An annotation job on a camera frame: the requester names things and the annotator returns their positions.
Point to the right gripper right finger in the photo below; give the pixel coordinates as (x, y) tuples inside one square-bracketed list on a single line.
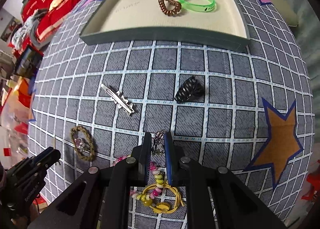
[(171, 161)]

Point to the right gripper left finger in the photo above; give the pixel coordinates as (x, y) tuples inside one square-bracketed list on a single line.
[(144, 160)]

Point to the purple crystal charm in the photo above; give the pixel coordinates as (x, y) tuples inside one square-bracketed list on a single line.
[(157, 147)]

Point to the pink crystal pendant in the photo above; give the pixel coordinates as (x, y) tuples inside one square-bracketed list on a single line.
[(80, 144)]

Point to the silver hair clip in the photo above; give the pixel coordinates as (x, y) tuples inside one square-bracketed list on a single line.
[(119, 99)]

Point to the grey checked tablecloth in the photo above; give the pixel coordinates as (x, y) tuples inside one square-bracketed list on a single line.
[(210, 99)]

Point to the grey knitted scarf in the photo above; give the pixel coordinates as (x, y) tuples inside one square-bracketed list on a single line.
[(22, 32)]

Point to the shallow cream tray box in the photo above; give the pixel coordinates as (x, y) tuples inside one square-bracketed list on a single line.
[(216, 23)]

